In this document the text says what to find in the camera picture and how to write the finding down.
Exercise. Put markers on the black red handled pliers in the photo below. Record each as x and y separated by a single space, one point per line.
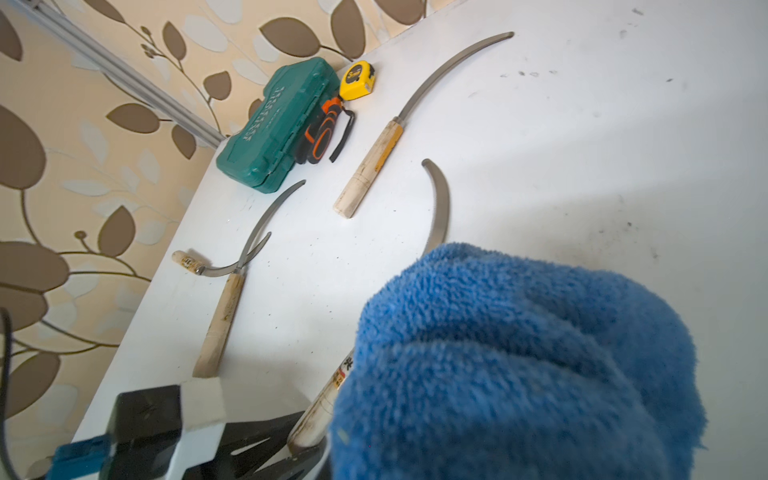
318 135

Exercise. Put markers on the blue microfiber rag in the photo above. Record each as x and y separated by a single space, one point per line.
474 364

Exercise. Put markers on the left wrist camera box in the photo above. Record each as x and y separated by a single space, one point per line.
156 433

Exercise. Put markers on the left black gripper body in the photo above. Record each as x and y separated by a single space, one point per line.
246 448

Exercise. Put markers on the yellow black tape measure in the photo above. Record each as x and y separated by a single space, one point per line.
358 81

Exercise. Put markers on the green plastic tool case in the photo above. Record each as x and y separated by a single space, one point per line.
263 153

